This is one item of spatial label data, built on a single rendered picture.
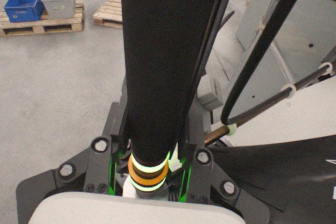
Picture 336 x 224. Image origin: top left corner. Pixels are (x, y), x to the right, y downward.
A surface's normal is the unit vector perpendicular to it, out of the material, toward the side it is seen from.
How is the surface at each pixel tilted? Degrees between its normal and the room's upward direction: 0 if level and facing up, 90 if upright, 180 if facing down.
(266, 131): 50
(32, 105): 1
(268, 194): 40
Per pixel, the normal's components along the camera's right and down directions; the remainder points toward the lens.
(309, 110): -0.68, -0.50
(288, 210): -0.32, -0.88
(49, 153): 0.11, -0.63
